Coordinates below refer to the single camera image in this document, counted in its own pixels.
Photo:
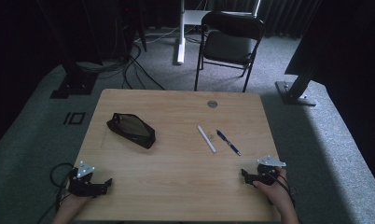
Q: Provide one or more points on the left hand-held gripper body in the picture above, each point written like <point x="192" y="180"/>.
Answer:
<point x="83" y="186"/>

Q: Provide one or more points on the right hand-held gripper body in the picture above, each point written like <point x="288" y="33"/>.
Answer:
<point x="265" y="174"/>

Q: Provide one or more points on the blue pen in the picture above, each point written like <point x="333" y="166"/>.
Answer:
<point x="228" y="142"/>

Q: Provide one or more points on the white pen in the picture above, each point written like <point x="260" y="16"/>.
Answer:
<point x="206" y="138"/>

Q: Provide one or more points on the black pencil case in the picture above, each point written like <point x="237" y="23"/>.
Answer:
<point x="132" y="130"/>

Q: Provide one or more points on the person's left hand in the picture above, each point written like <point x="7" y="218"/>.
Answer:
<point x="75" y="202"/>

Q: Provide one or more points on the person's right hand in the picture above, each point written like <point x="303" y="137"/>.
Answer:
<point x="274" y="193"/>

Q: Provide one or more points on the round grey table grommet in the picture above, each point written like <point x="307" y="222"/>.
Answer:
<point x="212" y="104"/>

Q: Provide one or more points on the black stand with metal base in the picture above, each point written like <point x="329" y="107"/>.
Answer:
<point x="296" y="93"/>

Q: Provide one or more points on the black stand with square base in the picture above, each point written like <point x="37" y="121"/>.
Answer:
<point x="75" y="82"/>

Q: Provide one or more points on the black folding chair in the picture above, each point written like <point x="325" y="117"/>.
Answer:
<point x="227" y="46"/>

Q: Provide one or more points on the dark grey curtain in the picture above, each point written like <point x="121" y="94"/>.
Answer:
<point x="285" y="18"/>

